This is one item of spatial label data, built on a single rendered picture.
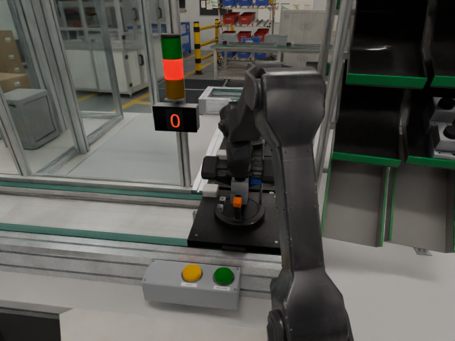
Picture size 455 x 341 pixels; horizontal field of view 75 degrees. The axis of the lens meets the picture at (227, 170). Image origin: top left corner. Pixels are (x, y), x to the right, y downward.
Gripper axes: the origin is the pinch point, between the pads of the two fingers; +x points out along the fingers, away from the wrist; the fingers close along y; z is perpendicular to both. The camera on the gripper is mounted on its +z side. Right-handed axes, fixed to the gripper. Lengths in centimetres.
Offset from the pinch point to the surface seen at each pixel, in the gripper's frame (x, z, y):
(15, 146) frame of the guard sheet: 7, 11, 75
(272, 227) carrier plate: 6.5, -10.3, -9.2
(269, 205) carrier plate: 11.7, -1.8, -8.5
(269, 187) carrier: 16.7, 6.4, -8.4
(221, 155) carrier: 24.7, 22.7, 9.6
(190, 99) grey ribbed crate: 123, 140, 59
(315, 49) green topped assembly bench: 281, 410, -86
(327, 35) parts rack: -17.9, 34.2, -20.2
